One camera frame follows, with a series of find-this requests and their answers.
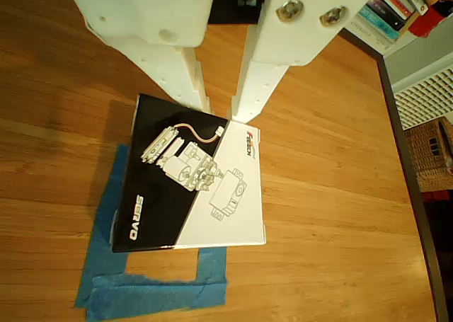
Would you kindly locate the black and white servo box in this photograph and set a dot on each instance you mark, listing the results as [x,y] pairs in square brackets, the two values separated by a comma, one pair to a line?
[159,201]

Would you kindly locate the blue tape rectangle target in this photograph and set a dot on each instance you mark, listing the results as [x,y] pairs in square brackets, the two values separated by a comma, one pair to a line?
[141,293]

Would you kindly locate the plain white book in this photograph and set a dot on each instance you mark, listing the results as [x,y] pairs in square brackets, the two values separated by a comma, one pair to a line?
[368,33]

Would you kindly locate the teal book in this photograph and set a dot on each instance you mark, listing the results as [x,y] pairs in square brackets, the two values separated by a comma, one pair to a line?
[380,21]

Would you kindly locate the white radiator grille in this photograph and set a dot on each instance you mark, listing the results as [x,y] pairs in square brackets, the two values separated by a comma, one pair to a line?
[424,99]

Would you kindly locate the brick model house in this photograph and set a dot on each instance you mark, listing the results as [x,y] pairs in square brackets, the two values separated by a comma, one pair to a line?
[431,159]

